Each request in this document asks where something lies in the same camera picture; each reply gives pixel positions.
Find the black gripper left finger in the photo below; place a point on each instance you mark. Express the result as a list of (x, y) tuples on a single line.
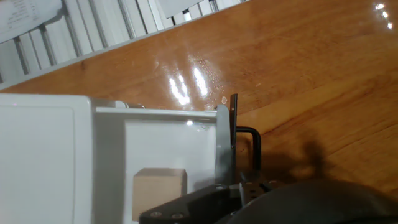
[(202, 205)]

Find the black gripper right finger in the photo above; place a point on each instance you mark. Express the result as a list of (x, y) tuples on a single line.
[(269, 185)]

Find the light wooden cube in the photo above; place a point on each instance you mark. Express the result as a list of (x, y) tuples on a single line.
[(157, 193)]

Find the white plastic drawer cabinet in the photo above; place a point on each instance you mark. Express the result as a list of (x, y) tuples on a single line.
[(37, 161)]

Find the glossy brown wooden board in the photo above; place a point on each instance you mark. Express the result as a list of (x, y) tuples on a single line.
[(311, 93)]

